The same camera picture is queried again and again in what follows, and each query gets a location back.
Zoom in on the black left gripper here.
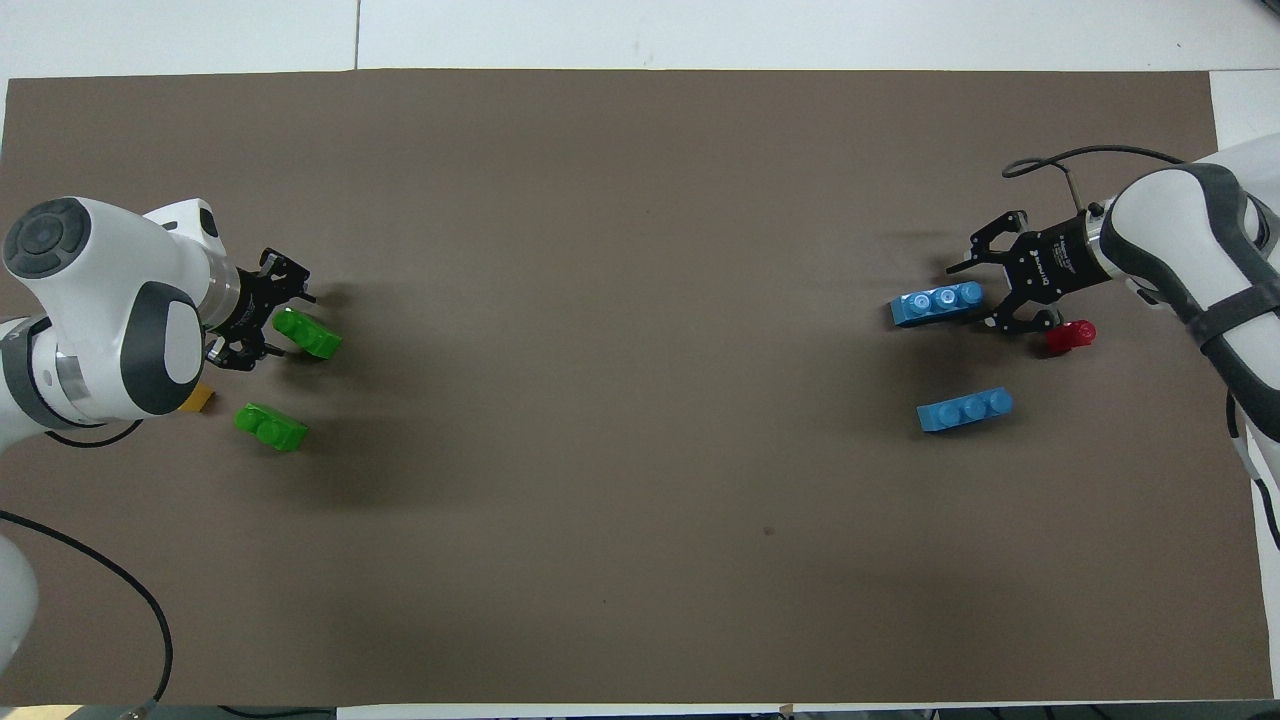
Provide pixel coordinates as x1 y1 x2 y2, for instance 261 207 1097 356
204 247 319 373

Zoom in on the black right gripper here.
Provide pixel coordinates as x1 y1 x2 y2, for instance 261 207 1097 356
946 209 1102 336

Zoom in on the green two-stud toy brick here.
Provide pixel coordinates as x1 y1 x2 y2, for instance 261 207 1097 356
233 402 311 453
272 307 344 361

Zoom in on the blue three-stud toy brick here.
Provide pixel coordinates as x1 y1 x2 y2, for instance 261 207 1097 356
916 387 1015 435
888 282 985 329

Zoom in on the red one-stud toy brick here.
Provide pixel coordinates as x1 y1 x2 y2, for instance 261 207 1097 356
1044 320 1097 357

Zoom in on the brown paper table mat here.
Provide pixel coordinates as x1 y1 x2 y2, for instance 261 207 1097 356
0 68 1276 707

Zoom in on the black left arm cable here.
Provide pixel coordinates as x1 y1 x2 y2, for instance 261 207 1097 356
0 418 174 707

